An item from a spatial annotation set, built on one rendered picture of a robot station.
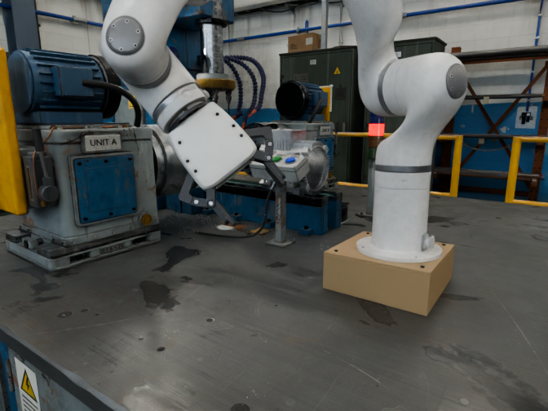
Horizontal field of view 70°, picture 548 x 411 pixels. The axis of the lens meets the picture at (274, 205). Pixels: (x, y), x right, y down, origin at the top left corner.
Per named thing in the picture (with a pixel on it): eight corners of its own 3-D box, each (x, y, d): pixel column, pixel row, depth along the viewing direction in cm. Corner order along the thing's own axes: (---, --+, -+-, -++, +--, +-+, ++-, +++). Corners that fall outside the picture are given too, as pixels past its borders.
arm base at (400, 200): (451, 247, 93) (457, 169, 90) (428, 269, 78) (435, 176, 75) (374, 235, 104) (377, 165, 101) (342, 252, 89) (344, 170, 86)
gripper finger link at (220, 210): (209, 189, 59) (237, 223, 59) (192, 202, 58) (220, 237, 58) (207, 187, 55) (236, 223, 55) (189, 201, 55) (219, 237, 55)
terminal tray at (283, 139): (262, 149, 142) (262, 130, 141) (280, 148, 150) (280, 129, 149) (289, 152, 135) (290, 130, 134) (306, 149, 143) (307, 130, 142)
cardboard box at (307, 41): (287, 54, 497) (287, 37, 492) (302, 57, 518) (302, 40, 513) (312, 51, 470) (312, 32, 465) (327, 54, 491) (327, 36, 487)
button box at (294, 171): (253, 178, 122) (247, 163, 119) (265, 165, 126) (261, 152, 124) (298, 183, 112) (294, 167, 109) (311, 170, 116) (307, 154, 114)
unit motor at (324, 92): (271, 164, 207) (271, 81, 197) (305, 159, 232) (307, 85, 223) (314, 168, 192) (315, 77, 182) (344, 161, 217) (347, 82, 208)
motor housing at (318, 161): (256, 192, 142) (255, 140, 138) (285, 185, 157) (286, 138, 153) (302, 200, 131) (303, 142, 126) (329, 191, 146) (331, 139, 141)
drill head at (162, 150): (82, 201, 130) (74, 125, 125) (171, 186, 159) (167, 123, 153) (126, 212, 116) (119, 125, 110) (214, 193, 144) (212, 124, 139)
